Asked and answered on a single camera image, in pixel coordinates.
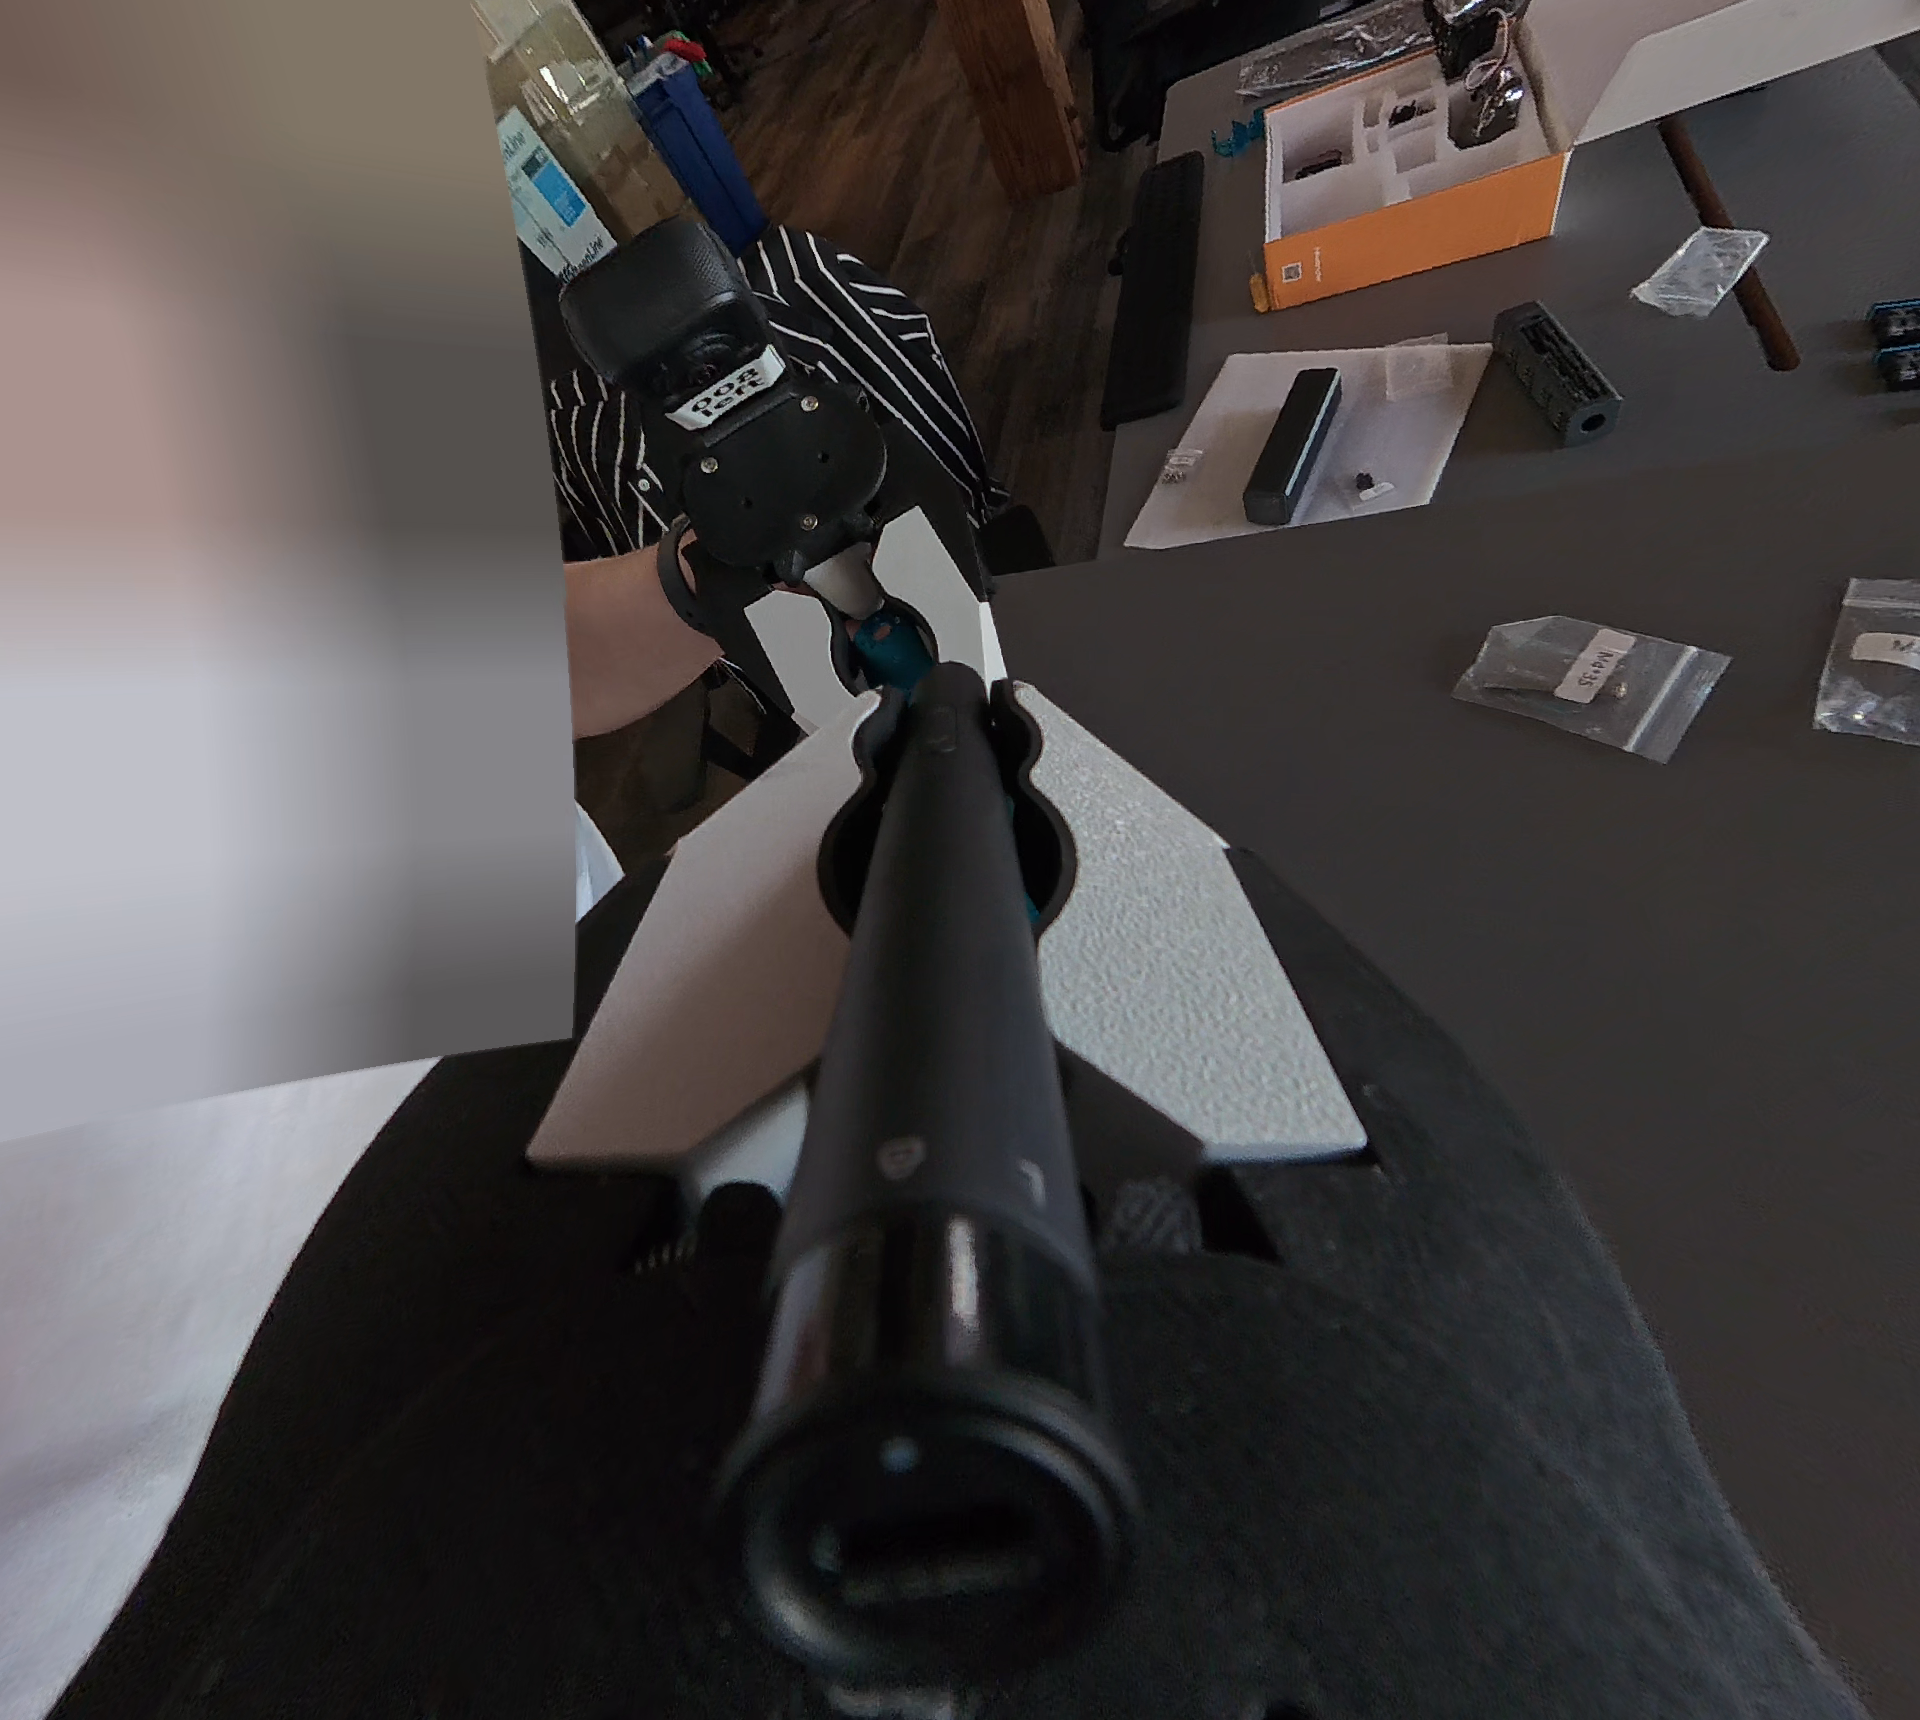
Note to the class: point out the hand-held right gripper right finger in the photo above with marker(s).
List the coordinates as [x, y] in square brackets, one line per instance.
[1184, 984]

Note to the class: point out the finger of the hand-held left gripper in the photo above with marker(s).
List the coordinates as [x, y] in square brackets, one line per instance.
[930, 572]
[794, 654]

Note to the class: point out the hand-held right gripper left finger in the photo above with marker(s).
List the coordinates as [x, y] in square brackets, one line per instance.
[720, 984]

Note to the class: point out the small teal plastic part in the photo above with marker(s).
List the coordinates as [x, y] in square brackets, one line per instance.
[888, 654]

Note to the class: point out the black cylindrical tube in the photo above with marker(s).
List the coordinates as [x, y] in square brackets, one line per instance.
[938, 1121]

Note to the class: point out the person's left forearm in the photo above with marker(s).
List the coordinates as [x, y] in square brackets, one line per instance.
[638, 640]

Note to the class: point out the dark grey desk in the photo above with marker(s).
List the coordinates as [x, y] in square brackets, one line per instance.
[1501, 1000]

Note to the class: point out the person's striped shirt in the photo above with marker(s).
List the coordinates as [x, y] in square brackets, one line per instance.
[884, 354]

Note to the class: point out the tiny bag of screws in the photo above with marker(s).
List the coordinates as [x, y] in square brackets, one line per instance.
[1184, 467]

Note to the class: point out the white paper sheet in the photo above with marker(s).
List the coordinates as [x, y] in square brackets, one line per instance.
[1201, 512]

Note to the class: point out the blue bin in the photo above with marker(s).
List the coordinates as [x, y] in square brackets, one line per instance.
[699, 153]

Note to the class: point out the black padded bar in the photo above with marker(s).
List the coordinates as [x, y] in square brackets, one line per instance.
[1155, 294]

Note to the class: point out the black rectangular case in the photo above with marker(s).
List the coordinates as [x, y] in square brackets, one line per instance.
[1290, 445]

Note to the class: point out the tiny bag with black part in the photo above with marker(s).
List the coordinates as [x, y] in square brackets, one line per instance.
[1364, 487]

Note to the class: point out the labelled zip bag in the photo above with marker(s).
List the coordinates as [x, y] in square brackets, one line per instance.
[1873, 670]
[1591, 684]

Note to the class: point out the clear flat plastic piece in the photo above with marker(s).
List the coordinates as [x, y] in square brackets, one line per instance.
[1415, 370]

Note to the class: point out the orange cardboard box white lid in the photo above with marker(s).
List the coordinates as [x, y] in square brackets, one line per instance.
[1410, 229]

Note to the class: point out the long bag of black parts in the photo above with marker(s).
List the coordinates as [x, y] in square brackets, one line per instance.
[1334, 55]

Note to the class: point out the black slotted cylinder part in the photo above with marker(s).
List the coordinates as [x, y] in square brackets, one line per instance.
[1561, 378]

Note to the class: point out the white cloth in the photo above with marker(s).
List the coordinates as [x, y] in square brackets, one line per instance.
[134, 1344]

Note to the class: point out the small crumpled plastic bag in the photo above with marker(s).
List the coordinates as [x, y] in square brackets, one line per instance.
[1702, 269]

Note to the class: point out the black and blue module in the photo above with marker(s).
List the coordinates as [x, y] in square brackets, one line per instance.
[1899, 370]
[1899, 319]

